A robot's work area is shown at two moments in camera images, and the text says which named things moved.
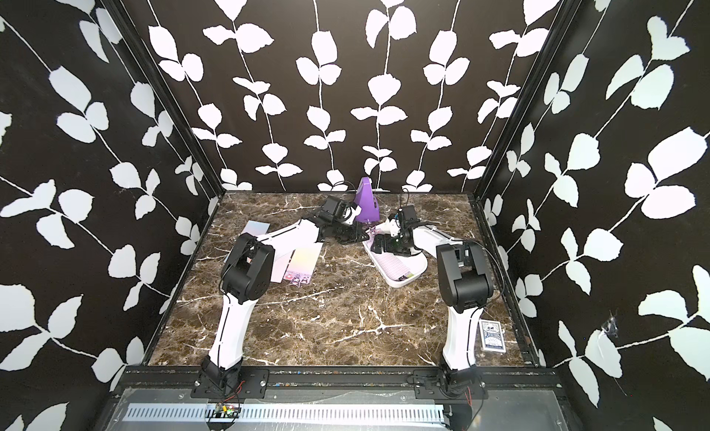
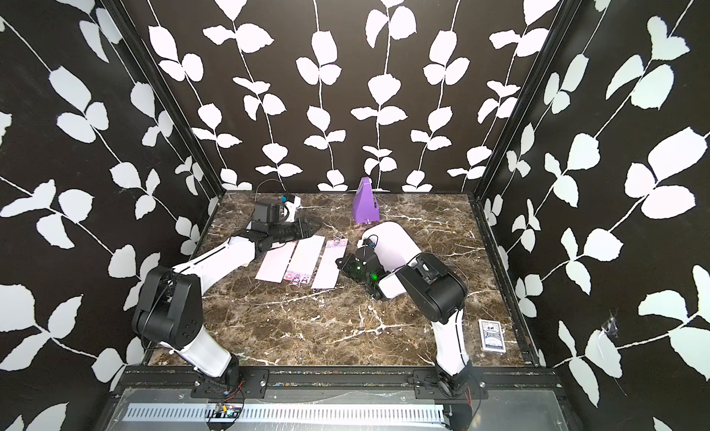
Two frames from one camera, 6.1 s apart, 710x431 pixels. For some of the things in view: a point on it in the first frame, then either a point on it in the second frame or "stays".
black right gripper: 387,244 -> 349,261
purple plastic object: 369,203 stays
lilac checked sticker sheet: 372,233 -> 328,272
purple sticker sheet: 301,264 stays
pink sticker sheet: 282,260 stays
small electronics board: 224,411 stays
